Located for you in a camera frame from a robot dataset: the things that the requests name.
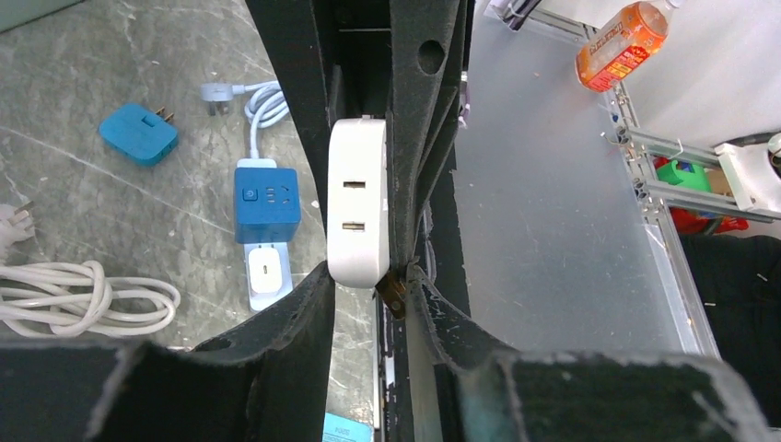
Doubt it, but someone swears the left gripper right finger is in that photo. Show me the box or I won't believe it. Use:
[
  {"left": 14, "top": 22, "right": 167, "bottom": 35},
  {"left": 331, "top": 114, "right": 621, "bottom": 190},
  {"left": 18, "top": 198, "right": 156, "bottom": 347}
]
[{"left": 405, "top": 265, "right": 773, "bottom": 442}]

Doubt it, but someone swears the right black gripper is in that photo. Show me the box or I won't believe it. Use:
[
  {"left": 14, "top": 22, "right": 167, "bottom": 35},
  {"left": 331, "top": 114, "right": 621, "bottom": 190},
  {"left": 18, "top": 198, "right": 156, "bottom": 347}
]
[{"left": 246, "top": 0, "right": 475, "bottom": 269}]

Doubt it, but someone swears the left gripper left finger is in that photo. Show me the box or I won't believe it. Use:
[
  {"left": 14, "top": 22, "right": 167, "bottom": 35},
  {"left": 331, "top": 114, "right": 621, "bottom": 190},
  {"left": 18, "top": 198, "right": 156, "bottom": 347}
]
[{"left": 1, "top": 263, "right": 335, "bottom": 441}]

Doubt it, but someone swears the small white charger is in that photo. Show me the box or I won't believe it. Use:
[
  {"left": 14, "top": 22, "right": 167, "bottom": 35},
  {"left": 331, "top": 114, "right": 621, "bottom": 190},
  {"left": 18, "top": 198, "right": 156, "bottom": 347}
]
[{"left": 245, "top": 245, "right": 283, "bottom": 297}]

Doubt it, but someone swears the white adapter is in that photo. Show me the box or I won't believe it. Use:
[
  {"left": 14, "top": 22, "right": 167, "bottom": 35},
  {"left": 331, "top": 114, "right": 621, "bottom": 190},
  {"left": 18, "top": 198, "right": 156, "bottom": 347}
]
[{"left": 326, "top": 118, "right": 405, "bottom": 319}]

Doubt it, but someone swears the blue cube adapter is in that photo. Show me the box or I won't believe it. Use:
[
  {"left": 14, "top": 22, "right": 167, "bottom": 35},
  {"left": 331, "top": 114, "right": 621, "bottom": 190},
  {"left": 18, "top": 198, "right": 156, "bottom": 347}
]
[{"left": 234, "top": 167, "right": 301, "bottom": 244}]

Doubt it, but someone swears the teal power strip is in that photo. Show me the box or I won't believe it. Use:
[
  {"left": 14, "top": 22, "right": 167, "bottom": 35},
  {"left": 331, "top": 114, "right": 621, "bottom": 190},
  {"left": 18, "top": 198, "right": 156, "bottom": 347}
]
[{"left": 1, "top": 204, "right": 181, "bottom": 339}]

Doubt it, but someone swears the white blue charger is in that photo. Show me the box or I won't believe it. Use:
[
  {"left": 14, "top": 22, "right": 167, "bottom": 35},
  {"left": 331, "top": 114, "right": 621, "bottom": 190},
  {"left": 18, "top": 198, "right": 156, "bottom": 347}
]
[{"left": 98, "top": 103, "right": 179, "bottom": 167}]

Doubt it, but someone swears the light blue power strip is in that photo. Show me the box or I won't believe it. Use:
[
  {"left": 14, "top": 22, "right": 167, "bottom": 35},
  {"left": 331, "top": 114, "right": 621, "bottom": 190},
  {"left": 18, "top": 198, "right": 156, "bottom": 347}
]
[{"left": 201, "top": 81, "right": 300, "bottom": 313}]

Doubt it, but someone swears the orange drink bottle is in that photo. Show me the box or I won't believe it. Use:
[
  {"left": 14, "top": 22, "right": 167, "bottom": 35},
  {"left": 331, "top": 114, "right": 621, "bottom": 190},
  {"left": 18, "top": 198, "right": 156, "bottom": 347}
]
[{"left": 575, "top": 0, "right": 684, "bottom": 93}]

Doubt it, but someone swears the black base frame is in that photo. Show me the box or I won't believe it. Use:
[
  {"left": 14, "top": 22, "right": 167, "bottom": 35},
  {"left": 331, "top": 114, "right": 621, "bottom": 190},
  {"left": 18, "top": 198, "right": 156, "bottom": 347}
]
[{"left": 375, "top": 153, "right": 471, "bottom": 441}]

